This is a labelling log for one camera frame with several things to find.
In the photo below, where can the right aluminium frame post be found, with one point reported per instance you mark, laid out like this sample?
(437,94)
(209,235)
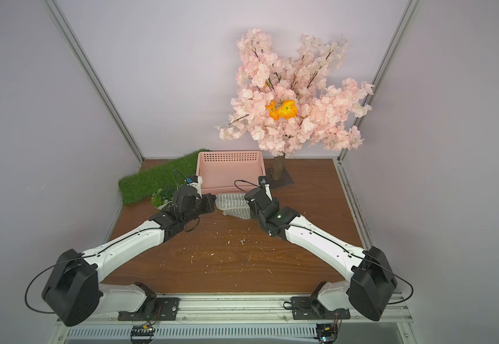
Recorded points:
(393,47)

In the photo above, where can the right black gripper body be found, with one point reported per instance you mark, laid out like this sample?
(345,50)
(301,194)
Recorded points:
(252,200)

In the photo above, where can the right circuit board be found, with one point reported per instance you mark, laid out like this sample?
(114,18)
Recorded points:
(327,333)

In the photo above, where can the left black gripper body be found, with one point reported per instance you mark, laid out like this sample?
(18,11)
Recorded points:
(209,202)

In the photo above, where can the grey striped square dishcloth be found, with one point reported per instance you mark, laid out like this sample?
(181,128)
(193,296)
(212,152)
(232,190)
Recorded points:
(233,204)

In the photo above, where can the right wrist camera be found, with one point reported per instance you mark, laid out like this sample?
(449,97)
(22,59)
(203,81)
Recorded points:
(264,185)

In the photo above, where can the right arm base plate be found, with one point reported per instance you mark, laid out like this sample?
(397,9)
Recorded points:
(308,308)

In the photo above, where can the pink cherry blossom tree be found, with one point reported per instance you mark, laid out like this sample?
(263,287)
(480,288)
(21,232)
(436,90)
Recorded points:
(284,103)

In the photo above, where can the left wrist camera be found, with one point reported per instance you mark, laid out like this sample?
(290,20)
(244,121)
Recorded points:
(196,182)

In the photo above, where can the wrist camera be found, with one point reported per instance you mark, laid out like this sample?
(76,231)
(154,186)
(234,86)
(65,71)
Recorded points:
(196,182)
(264,185)

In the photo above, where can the aluminium mounting rail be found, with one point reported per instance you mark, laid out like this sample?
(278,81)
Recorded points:
(210,308)

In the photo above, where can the aluminium frame post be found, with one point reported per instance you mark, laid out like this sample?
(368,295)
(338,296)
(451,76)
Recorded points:
(60,20)
(393,47)

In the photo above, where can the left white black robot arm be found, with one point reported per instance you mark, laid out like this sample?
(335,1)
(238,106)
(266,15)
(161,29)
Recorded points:
(75,289)

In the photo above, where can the grey tree base plate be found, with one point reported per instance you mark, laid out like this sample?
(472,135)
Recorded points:
(285,180)

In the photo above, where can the pink plastic basket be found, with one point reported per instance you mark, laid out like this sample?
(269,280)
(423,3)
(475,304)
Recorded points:
(220,170)

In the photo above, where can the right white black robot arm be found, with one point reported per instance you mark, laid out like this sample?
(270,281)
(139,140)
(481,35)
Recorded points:
(368,279)

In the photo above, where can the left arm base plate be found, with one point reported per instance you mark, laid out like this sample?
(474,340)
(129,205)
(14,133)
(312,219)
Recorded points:
(159,308)

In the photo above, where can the left aluminium frame post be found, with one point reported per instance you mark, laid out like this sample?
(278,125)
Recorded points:
(60,20)

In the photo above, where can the green artificial grass mat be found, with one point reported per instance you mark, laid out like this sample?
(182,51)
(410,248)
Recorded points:
(142,185)

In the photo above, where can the circuit board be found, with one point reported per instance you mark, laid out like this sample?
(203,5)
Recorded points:
(142,334)
(327,333)

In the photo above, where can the small white plant dish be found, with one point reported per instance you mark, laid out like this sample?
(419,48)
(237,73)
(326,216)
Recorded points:
(162,196)

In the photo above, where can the left circuit board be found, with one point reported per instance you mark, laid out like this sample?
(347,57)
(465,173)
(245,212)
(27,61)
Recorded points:
(142,334)

